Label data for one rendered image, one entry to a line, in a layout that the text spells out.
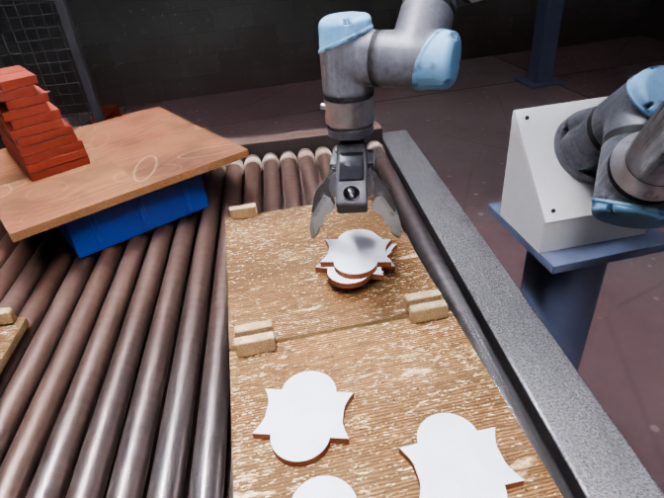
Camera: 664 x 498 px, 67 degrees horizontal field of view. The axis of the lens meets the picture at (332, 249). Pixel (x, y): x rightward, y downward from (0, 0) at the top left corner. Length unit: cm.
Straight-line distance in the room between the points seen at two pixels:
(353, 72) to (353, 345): 39
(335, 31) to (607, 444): 62
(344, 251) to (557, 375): 38
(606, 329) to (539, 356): 153
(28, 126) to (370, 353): 85
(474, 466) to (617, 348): 168
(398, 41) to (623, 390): 165
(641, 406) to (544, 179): 117
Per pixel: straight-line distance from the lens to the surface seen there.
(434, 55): 69
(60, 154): 127
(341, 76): 74
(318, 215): 84
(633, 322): 241
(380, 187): 81
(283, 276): 91
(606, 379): 213
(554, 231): 109
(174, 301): 95
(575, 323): 130
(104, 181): 117
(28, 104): 124
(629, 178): 87
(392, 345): 76
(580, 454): 71
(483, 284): 92
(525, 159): 110
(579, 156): 108
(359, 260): 85
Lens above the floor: 147
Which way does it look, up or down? 34 degrees down
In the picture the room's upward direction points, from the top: 5 degrees counter-clockwise
